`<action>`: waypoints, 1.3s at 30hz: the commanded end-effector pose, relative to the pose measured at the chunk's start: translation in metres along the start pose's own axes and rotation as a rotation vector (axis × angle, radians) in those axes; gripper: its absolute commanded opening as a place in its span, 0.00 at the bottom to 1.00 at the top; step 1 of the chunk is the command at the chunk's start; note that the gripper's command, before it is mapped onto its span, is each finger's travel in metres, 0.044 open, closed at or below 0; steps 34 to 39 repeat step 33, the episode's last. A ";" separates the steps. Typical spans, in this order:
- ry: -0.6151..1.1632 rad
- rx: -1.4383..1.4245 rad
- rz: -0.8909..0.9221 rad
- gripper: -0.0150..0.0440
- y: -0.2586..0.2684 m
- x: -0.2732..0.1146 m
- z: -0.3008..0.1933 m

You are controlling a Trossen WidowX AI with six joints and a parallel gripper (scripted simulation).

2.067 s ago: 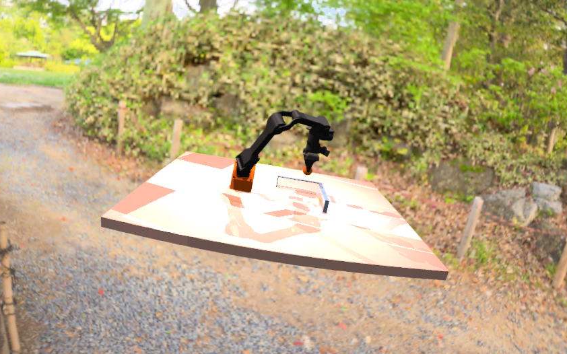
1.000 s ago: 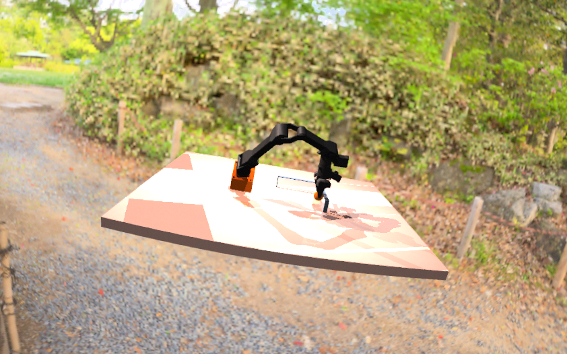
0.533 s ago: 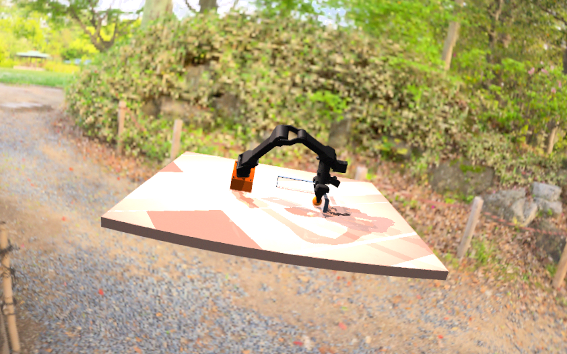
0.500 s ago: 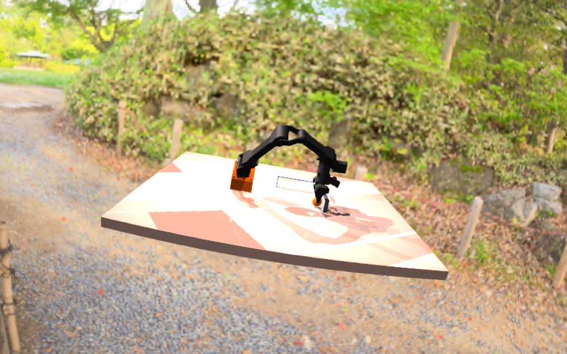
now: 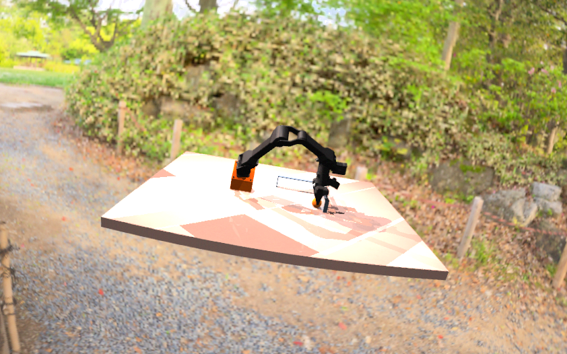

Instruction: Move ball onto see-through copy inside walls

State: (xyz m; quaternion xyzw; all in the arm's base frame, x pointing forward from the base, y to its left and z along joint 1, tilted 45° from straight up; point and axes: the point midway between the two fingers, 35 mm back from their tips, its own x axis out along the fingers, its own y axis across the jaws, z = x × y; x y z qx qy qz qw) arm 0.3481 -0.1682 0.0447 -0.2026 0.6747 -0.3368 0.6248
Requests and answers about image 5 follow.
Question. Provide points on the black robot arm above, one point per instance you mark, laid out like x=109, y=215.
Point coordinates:
x=279, y=137

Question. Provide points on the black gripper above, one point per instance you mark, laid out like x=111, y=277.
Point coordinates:
x=319, y=188

